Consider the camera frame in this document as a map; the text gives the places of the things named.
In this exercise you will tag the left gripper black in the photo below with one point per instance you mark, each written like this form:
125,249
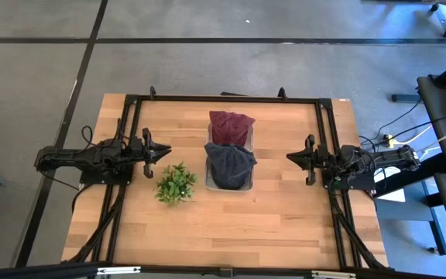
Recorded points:
138,151

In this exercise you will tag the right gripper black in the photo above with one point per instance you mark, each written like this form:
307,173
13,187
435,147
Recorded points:
321,160

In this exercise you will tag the dark blue cap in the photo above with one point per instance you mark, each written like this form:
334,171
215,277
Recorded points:
228,166

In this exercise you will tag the maroon cap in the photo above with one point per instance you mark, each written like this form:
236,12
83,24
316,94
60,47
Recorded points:
230,128

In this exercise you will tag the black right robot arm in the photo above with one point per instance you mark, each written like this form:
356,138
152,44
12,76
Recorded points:
389,157

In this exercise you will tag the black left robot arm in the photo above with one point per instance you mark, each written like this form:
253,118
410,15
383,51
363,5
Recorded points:
76,157

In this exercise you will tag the green plant in white pot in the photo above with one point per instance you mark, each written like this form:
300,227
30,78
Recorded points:
174,185

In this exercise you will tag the white plastic bin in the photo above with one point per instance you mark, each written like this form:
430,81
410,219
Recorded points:
251,141

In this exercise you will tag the grey plastic bin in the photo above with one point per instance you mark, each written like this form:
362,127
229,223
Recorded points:
208,180

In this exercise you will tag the yellow power plug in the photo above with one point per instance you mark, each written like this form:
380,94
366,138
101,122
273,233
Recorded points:
390,141

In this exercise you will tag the black desk foot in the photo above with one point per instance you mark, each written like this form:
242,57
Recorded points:
405,97

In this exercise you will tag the dark grey desk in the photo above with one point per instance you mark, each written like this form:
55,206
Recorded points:
445,135

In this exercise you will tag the black frame clamp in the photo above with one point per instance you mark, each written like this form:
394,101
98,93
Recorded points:
153,92
282,93

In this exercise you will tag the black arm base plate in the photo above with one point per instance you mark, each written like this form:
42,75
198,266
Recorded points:
362,185
99,179

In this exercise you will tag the black aluminium table frame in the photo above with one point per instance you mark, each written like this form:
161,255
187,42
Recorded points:
223,99

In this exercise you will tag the silver metal bracket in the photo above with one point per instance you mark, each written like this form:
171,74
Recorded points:
118,270
333,274

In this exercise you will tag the small black camera block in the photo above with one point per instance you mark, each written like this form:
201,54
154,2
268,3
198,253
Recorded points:
226,272

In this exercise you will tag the black overhead mount bar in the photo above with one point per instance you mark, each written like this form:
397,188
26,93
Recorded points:
33,271

